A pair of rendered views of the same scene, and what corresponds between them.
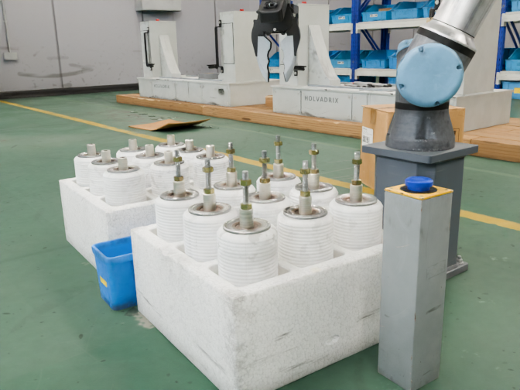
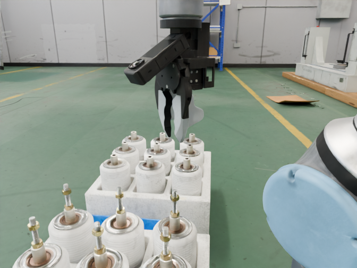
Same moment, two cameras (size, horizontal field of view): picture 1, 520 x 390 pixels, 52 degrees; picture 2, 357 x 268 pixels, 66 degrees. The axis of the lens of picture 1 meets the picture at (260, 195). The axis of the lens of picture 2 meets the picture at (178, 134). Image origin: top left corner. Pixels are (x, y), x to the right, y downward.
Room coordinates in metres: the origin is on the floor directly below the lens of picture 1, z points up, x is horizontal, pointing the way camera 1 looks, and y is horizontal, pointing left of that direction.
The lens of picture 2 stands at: (0.75, -0.37, 0.64)
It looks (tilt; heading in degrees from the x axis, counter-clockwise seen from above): 19 degrees down; 41
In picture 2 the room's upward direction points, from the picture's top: straight up
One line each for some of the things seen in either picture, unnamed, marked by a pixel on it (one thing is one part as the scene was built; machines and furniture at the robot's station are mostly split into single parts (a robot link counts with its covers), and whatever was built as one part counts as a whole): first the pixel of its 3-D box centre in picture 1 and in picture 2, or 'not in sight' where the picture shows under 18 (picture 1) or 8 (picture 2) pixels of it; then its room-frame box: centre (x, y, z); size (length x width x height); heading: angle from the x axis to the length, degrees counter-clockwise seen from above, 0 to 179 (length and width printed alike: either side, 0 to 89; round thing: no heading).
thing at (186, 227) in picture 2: (278, 176); (175, 227); (1.12, -0.04, 0.25); 0.08 x 0.08 x 0.01
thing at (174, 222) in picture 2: (278, 171); (175, 222); (1.12, -0.04, 0.26); 0.02 x 0.02 x 0.03
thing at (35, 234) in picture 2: (208, 180); (35, 235); (0.89, 0.09, 0.30); 0.01 x 0.01 x 0.08
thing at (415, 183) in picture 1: (419, 185); not in sight; (0.76, -0.23, 0.32); 0.04 x 0.04 x 0.02
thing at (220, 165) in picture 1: (212, 190); (186, 192); (1.37, 0.13, 0.16); 0.10 x 0.10 x 0.18
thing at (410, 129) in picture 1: (420, 123); not in sight; (1.20, -0.36, 0.35); 0.15 x 0.15 x 0.10
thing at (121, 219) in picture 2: (231, 179); (121, 218); (1.06, 0.06, 0.26); 0.02 x 0.02 x 0.03
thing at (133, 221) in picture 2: (231, 185); (121, 223); (1.06, 0.06, 0.25); 0.08 x 0.08 x 0.01
